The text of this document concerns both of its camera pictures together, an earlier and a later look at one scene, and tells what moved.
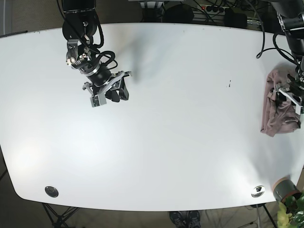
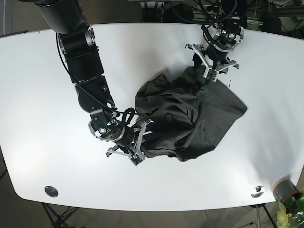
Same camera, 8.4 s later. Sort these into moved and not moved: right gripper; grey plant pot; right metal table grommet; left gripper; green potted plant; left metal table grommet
Moved: left gripper; right gripper
Not moved: left metal table grommet; right metal table grommet; green potted plant; grey plant pot
